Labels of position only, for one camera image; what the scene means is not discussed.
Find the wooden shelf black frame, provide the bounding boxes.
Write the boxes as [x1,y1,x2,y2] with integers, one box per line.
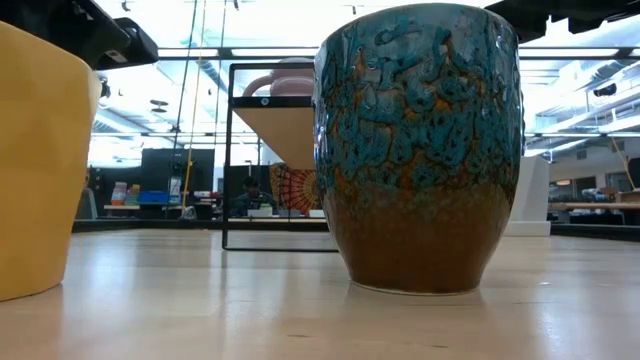
[222,62,341,253]

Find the black aluminium table frame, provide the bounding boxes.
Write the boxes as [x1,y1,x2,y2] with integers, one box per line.
[72,218,640,241]

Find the dark hanging cable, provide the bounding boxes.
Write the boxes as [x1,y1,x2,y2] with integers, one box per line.
[164,0,200,216]

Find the yellow hanging cable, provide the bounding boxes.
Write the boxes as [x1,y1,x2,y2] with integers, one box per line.
[181,0,207,211]

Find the person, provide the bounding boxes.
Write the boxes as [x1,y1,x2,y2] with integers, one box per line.
[233,175,277,219]

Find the yellow faceted mug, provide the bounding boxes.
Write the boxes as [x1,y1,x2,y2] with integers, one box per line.
[0,19,103,303]

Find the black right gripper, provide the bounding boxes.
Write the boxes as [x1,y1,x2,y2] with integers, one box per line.
[484,0,640,44]

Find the orange mandala tapestry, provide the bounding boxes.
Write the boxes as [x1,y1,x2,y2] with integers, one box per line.
[269,163,324,216]

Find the stacked coloured containers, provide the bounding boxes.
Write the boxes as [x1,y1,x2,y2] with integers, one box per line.
[110,181,141,207]

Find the lilac ribbed mug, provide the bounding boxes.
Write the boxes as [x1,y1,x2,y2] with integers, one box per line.
[242,57,315,97]

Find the white plant saucer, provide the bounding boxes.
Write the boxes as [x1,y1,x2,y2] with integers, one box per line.
[503,219,551,238]

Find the wooden background table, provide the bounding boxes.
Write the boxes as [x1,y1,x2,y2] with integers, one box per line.
[548,201,640,226]

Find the grey office chair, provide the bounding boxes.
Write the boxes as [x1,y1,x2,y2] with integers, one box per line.
[74,187,99,221]

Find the teal brown glazed mug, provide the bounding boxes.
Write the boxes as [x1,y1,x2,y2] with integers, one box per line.
[313,2,525,296]

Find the black panel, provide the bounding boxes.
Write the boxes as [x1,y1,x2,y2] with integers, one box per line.
[140,148,215,221]

